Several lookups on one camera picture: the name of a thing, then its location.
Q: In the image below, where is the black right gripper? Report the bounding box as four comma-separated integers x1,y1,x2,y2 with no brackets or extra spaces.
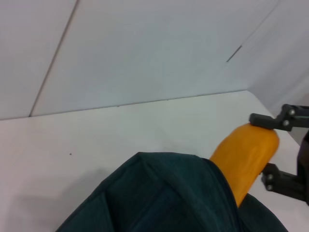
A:
249,103,309,206

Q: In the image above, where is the yellow banana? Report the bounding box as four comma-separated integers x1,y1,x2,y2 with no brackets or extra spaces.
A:
209,122,280,208

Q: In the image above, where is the dark teal fabric bag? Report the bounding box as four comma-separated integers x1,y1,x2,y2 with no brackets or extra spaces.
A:
55,151,289,232

